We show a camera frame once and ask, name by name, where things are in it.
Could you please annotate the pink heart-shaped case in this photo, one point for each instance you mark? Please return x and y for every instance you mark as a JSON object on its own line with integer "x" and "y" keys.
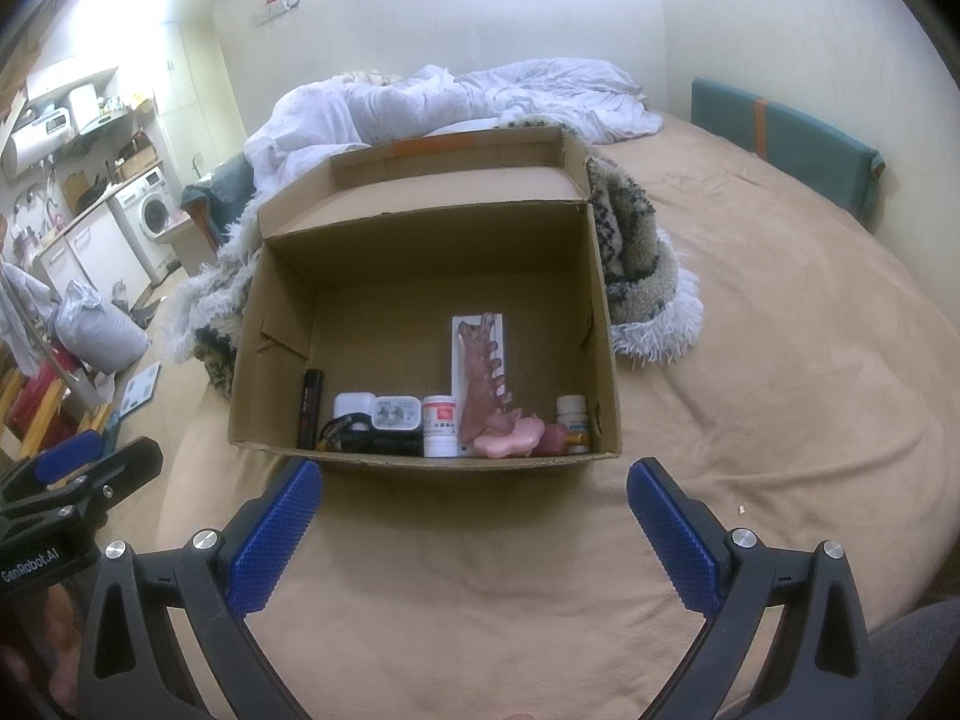
{"x": 510, "y": 441}

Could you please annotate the shaggy patterned blanket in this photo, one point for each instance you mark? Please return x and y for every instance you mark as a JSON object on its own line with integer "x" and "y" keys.
{"x": 637, "y": 262}

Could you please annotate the white pill bottle blue label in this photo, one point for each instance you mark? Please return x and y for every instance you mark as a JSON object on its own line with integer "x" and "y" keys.
{"x": 573, "y": 411}

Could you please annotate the white countertop appliance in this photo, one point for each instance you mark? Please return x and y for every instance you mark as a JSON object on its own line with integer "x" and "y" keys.
{"x": 84, "y": 106}

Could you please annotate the person's left hand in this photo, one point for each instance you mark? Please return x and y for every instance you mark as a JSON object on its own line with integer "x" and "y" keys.
{"x": 49, "y": 630}

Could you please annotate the hanging white cloth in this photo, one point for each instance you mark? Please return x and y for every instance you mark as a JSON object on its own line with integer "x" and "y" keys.
{"x": 22, "y": 315}

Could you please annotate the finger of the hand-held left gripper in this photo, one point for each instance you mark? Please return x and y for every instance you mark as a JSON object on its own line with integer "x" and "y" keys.
{"x": 124, "y": 465}
{"x": 67, "y": 456}

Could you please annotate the white washing machine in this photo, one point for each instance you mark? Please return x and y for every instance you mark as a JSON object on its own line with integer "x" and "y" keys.
{"x": 150, "y": 214}

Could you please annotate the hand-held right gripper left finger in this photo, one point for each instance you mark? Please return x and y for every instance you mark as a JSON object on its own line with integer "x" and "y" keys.
{"x": 274, "y": 532}

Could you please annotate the tabby cat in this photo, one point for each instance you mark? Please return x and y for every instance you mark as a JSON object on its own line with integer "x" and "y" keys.
{"x": 126, "y": 296}

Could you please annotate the white cabinet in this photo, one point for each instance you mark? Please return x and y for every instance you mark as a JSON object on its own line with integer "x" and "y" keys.
{"x": 97, "y": 255}

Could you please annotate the black flashlight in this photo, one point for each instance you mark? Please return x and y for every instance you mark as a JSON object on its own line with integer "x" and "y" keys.
{"x": 390, "y": 445}

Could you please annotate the teal armchair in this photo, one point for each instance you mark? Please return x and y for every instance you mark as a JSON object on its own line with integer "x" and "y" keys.
{"x": 214, "y": 195}

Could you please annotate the white power adapter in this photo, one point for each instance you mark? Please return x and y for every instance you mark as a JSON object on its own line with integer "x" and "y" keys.
{"x": 397, "y": 414}

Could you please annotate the white pill bottle red label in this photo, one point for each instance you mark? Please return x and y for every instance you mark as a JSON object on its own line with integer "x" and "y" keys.
{"x": 440, "y": 427}

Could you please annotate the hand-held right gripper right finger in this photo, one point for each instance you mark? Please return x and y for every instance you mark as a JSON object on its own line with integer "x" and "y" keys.
{"x": 675, "y": 532}

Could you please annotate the brown translucent hair claw clip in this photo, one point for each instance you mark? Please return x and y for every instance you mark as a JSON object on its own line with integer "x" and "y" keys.
{"x": 480, "y": 382}

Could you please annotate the white water heater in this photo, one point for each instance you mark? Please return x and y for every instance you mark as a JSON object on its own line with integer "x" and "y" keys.
{"x": 26, "y": 150}

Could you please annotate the brown cardboard box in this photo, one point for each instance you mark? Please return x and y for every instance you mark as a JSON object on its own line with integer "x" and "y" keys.
{"x": 390, "y": 277}

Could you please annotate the purple lipstick gold cap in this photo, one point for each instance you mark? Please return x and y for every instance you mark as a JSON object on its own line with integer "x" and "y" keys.
{"x": 555, "y": 439}

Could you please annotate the grey plastic bag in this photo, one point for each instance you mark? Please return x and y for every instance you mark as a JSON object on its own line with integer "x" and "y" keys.
{"x": 97, "y": 334}

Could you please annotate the black tube red print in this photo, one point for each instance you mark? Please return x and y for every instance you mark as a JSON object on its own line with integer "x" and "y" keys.
{"x": 309, "y": 409}

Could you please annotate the bathroom scale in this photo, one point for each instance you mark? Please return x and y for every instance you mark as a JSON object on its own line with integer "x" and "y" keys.
{"x": 141, "y": 388}

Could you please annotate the person's grey pants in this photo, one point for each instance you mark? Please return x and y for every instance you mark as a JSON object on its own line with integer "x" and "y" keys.
{"x": 926, "y": 660}

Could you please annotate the white battery charger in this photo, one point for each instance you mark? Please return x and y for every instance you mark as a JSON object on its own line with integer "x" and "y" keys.
{"x": 457, "y": 367}

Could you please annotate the teal cushion orange stripe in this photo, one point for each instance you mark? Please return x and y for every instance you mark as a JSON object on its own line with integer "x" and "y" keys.
{"x": 787, "y": 139}

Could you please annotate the yellow wooden chair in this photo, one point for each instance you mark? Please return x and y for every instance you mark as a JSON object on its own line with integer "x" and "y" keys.
{"x": 52, "y": 405}

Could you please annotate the white duvet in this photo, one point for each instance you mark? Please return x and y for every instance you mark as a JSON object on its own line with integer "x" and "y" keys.
{"x": 450, "y": 101}

